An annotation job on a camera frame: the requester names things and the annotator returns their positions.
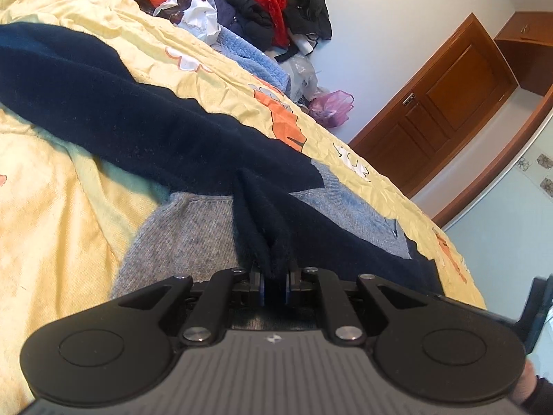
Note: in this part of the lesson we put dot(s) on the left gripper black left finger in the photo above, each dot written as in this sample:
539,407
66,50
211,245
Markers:
207,322

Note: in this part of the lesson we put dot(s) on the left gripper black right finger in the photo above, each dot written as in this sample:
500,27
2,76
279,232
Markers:
322,290

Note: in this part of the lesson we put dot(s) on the grey navy knit sweater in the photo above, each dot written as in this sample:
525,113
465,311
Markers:
237,198

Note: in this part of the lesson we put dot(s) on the black clothes on pile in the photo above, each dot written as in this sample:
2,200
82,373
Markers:
308,19

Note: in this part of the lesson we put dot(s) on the person's right hand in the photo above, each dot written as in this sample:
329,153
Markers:
525,385

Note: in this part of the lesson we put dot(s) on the glass sliding wardrobe door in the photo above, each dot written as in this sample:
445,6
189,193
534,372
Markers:
505,236

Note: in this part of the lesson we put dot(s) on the pink plastic bag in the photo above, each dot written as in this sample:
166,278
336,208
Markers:
331,110

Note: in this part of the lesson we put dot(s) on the brown wooden door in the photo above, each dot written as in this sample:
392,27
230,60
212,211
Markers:
458,90

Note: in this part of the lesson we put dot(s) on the clear plastic bag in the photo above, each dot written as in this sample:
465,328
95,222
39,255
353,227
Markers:
303,79

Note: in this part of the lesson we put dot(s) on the light blue knit garment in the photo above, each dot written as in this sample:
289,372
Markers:
252,60

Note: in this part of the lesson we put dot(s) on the white crumpled plastic bag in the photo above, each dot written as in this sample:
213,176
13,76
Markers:
197,17

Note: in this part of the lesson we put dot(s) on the dark navy garment on pile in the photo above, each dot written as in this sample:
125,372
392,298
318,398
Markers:
247,19

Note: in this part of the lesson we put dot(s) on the silver door handle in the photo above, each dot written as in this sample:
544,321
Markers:
411,97

